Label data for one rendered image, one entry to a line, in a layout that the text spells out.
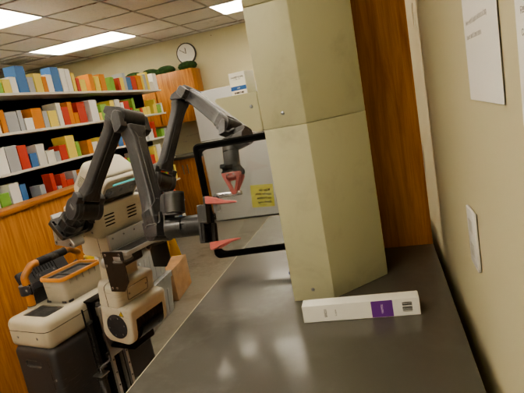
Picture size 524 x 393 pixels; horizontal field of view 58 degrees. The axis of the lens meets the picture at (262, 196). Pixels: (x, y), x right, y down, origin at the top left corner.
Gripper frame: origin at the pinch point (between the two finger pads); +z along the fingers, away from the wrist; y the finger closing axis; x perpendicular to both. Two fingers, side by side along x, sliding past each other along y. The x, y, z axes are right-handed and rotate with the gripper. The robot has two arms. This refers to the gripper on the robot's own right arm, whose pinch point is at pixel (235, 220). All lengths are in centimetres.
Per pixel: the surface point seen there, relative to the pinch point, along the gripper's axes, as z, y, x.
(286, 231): 12.4, -4.6, 4.5
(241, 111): 6.5, 27.0, -4.8
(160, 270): -141, -21, 216
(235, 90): 3.9, 34.4, 0.1
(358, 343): 29.3, -30.4, -12.5
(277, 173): 13.0, 10.5, 0.1
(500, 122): 55, 5, -53
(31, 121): -236, 111, 198
